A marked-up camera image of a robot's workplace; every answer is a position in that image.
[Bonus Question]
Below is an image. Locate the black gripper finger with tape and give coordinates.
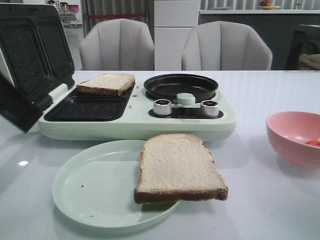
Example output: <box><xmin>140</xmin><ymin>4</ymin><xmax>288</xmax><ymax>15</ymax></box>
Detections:
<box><xmin>0</xmin><ymin>74</ymin><xmax>43</xmax><ymax>133</ymax></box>

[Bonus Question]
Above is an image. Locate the mint green breakfast maker lid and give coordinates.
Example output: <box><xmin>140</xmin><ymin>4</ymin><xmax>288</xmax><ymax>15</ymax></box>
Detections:
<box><xmin>0</xmin><ymin>3</ymin><xmax>75</xmax><ymax>111</ymax></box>

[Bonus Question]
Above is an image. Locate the bread slice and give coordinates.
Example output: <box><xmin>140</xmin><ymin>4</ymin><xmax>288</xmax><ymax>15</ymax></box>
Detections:
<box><xmin>76</xmin><ymin>73</ymin><xmax>136</xmax><ymax>96</ymax></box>
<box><xmin>134</xmin><ymin>133</ymin><xmax>229</xmax><ymax>204</ymax></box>

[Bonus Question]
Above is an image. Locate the pink bowl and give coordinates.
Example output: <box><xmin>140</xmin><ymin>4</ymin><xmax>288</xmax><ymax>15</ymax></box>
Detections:
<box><xmin>266</xmin><ymin>111</ymin><xmax>320</xmax><ymax>169</ymax></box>

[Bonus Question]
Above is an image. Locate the orange shrimp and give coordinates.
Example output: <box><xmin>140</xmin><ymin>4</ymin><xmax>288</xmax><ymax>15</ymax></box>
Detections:
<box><xmin>305</xmin><ymin>138</ymin><xmax>320</xmax><ymax>147</ymax></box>

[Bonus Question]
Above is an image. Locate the mint green breakfast maker base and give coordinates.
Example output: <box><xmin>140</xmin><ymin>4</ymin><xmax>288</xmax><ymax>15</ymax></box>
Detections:
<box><xmin>38</xmin><ymin>80</ymin><xmax>237</xmax><ymax>142</ymax></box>

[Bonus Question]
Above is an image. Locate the mint green round plate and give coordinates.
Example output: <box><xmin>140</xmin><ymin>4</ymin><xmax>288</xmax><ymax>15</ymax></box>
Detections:
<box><xmin>52</xmin><ymin>140</ymin><xmax>178</xmax><ymax>234</ymax></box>

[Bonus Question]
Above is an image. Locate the left beige upholstered chair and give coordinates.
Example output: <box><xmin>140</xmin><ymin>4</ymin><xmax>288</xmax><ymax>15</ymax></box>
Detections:
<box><xmin>79</xmin><ymin>18</ymin><xmax>155</xmax><ymax>71</ymax></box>

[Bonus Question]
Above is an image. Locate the beige upholstered chair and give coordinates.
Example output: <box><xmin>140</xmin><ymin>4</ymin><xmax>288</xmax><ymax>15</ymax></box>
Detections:
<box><xmin>181</xmin><ymin>21</ymin><xmax>273</xmax><ymax>71</ymax></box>
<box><xmin>79</xmin><ymin>18</ymin><xmax>155</xmax><ymax>71</ymax></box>

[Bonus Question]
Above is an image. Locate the left silver control knob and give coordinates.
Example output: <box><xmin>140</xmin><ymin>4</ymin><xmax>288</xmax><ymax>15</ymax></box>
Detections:
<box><xmin>152</xmin><ymin>99</ymin><xmax>172</xmax><ymax>116</ymax></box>

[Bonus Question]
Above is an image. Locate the silver control knob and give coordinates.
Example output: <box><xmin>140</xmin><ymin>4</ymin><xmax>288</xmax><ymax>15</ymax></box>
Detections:
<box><xmin>152</xmin><ymin>99</ymin><xmax>172</xmax><ymax>116</ymax></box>
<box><xmin>200</xmin><ymin>100</ymin><xmax>220</xmax><ymax>118</ymax></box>

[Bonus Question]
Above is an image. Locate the black round frying pan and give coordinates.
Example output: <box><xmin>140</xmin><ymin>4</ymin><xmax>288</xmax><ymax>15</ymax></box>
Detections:
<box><xmin>143</xmin><ymin>73</ymin><xmax>219</xmax><ymax>103</ymax></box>

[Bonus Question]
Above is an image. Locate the right silver control knob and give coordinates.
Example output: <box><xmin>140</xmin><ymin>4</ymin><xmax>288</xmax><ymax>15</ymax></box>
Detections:
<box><xmin>200</xmin><ymin>100</ymin><xmax>220</xmax><ymax>118</ymax></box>

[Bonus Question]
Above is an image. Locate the right beige upholstered chair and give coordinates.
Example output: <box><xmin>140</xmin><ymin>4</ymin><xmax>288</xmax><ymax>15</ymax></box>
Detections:
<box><xmin>181</xmin><ymin>21</ymin><xmax>273</xmax><ymax>71</ymax></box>

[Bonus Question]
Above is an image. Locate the fruit plate on counter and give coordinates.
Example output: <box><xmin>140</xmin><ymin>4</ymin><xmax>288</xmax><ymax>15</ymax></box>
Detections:
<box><xmin>257</xmin><ymin>0</ymin><xmax>281</xmax><ymax>10</ymax></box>

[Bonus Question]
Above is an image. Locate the dark counter with white top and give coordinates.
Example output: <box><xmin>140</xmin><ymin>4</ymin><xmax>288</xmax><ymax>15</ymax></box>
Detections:
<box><xmin>199</xmin><ymin>9</ymin><xmax>320</xmax><ymax>70</ymax></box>

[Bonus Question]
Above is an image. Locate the dark appliance at right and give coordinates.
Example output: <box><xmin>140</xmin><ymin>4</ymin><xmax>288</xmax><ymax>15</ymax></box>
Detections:
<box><xmin>285</xmin><ymin>24</ymin><xmax>320</xmax><ymax>70</ymax></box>

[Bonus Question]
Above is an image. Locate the beige cushion at right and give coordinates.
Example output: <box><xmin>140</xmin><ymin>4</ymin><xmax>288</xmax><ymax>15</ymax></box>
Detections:
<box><xmin>298</xmin><ymin>53</ymin><xmax>320</xmax><ymax>70</ymax></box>

